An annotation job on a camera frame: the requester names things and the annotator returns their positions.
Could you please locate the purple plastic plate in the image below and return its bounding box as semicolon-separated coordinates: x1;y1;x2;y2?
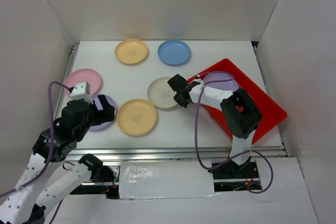
89;94;118;132
203;72;239;91

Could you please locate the white foam board cover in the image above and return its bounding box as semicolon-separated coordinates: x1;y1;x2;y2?
119;161;215;199

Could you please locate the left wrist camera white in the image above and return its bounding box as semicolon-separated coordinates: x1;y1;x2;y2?
69;82;93;103

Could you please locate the yellow plastic plate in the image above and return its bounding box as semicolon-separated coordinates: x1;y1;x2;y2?
117;99;158;136
114;39;149;65

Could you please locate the blue plastic plate rear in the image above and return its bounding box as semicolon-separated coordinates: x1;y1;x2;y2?
157;40;192;66

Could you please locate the yellow plastic plate rear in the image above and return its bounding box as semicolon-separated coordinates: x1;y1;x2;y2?
114;39;149;65

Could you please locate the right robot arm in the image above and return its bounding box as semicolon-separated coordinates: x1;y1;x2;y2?
167;74;263;178

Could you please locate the yellow plastic plate front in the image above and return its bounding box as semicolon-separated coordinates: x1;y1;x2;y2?
117;99;158;136

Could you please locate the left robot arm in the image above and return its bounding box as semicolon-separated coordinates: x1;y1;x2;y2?
1;94;115;223

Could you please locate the red plastic bin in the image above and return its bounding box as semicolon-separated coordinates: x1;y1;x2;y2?
199;59;287;144

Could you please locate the cream plastic plate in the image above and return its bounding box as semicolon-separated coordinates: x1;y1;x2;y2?
147;77;177;109

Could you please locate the aluminium table frame rail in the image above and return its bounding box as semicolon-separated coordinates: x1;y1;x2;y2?
65;147;287;162

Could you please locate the pink plastic plate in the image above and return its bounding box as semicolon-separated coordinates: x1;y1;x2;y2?
64;68;102;95

